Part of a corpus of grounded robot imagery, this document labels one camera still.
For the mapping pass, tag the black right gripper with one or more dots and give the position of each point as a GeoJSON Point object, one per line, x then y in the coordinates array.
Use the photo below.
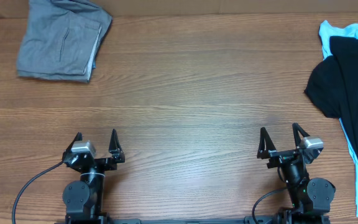
{"type": "Point", "coordinates": [266, 149]}

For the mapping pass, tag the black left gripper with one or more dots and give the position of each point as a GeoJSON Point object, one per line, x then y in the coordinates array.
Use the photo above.
{"type": "Point", "coordinates": [110, 163]}

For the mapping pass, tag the black polo shirt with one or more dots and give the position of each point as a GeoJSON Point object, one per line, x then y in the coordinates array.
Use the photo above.
{"type": "Point", "coordinates": [333, 85]}

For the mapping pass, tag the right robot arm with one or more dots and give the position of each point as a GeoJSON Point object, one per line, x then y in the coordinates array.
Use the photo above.
{"type": "Point", "coordinates": [310, 198]}

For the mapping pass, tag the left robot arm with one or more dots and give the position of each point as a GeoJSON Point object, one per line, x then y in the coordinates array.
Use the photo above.
{"type": "Point", "coordinates": [84, 198]}

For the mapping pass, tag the folded grey shorts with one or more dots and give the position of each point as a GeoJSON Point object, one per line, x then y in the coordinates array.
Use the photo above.
{"type": "Point", "coordinates": [62, 40]}

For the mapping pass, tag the light blue t-shirt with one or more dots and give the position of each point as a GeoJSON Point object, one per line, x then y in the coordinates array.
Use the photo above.
{"type": "Point", "coordinates": [326, 31]}

